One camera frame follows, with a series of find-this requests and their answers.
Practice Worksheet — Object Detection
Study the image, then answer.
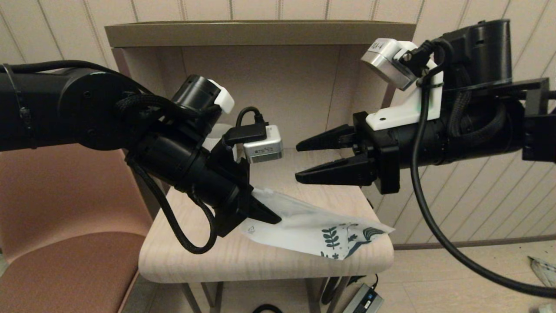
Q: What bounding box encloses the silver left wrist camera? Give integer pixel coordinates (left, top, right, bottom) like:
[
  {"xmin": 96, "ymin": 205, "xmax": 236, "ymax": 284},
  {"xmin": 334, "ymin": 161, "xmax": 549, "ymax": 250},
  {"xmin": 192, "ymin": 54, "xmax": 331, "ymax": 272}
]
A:
[{"xmin": 224, "ymin": 122, "xmax": 284, "ymax": 164}]

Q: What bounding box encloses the white crumpled floor object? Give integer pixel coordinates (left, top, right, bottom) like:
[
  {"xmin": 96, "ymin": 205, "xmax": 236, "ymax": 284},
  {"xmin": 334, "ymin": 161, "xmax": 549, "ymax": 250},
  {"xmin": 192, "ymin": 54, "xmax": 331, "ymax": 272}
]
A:
[{"xmin": 528, "ymin": 256, "xmax": 556, "ymax": 296}]

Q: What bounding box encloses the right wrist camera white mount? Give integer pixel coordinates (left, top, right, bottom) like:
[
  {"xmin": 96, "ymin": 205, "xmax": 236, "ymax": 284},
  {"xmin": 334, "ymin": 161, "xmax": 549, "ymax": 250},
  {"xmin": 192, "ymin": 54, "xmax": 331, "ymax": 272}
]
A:
[{"xmin": 361, "ymin": 38, "xmax": 444, "ymax": 131}]

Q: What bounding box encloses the beige wooden desk hutch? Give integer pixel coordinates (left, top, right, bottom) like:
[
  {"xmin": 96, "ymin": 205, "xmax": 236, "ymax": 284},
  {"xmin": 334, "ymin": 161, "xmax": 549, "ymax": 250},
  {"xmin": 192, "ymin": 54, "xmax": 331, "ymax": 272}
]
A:
[{"xmin": 106, "ymin": 20, "xmax": 417, "ymax": 187}]

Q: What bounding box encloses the brown wall baseboard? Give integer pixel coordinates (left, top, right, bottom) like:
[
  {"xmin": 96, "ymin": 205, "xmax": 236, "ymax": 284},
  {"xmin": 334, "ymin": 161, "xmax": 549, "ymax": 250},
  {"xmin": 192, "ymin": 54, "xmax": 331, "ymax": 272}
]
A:
[{"xmin": 393, "ymin": 236, "xmax": 556, "ymax": 252}]

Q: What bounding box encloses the thin black adapter cable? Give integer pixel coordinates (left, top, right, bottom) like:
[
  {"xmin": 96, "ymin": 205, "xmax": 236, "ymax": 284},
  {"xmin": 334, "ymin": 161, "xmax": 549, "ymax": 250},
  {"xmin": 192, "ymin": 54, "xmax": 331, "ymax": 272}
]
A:
[{"xmin": 345, "ymin": 273, "xmax": 378, "ymax": 291}]

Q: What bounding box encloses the white ribbed ceramic mug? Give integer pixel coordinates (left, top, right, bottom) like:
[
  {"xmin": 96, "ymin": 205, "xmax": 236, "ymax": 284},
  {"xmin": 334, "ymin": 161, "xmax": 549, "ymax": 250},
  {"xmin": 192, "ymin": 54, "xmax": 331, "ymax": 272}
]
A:
[{"xmin": 208, "ymin": 124, "xmax": 237, "ymax": 152}]

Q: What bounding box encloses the white floral zipper pouch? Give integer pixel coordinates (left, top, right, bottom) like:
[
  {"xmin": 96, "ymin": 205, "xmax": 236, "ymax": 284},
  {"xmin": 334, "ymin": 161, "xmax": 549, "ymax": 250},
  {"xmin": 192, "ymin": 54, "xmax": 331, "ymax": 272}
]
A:
[{"xmin": 240, "ymin": 187, "xmax": 396, "ymax": 260}]

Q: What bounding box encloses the pink plastic chair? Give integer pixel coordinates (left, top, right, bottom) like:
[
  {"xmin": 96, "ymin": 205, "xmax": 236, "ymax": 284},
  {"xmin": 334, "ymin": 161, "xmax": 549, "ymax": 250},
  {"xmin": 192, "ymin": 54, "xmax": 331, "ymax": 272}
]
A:
[{"xmin": 0, "ymin": 143, "xmax": 155, "ymax": 313}]

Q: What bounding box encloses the grey power adapter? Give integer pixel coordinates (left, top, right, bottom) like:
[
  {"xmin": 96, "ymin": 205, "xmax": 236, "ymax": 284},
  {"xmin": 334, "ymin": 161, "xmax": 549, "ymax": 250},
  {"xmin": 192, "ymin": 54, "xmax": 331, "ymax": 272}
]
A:
[{"xmin": 343, "ymin": 284, "xmax": 384, "ymax": 313}]

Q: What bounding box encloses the thin black left camera cable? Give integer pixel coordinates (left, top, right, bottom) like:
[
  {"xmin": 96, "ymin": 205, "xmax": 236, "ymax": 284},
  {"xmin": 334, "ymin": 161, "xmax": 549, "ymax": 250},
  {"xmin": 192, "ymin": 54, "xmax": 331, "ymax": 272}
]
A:
[{"xmin": 235, "ymin": 107, "xmax": 265, "ymax": 131}]

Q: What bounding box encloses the black right camera cable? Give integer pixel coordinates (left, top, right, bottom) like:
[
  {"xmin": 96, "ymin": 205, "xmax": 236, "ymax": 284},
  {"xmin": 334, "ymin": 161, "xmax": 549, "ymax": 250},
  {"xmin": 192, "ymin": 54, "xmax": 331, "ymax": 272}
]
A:
[{"xmin": 406, "ymin": 38, "xmax": 556, "ymax": 298}]

